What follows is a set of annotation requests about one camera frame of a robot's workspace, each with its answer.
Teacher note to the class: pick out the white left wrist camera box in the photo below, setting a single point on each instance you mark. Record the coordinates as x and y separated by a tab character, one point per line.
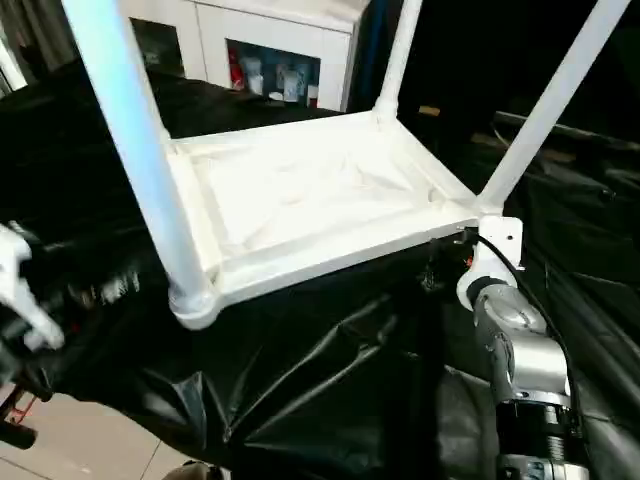
20	290

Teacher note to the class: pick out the red carton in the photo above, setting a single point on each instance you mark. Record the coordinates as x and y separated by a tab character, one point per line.
236	68

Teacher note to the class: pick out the white plastic table leg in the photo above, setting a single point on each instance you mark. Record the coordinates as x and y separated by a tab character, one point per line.
395	60
550	100
140	150

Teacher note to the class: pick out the grey curtain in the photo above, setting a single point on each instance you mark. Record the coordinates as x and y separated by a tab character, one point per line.
30	35

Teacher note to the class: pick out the black plastic mat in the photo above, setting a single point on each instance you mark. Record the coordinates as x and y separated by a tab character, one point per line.
300	400

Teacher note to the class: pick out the black metal stand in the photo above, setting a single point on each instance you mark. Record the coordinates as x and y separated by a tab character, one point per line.
12	430

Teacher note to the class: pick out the white cabinet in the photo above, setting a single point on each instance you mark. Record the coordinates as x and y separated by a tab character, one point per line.
290	25

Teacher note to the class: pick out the black left robot foot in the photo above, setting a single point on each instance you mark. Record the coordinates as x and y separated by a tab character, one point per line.
195	473

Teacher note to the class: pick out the grey metal bar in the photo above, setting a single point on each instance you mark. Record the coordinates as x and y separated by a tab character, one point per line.
590	135

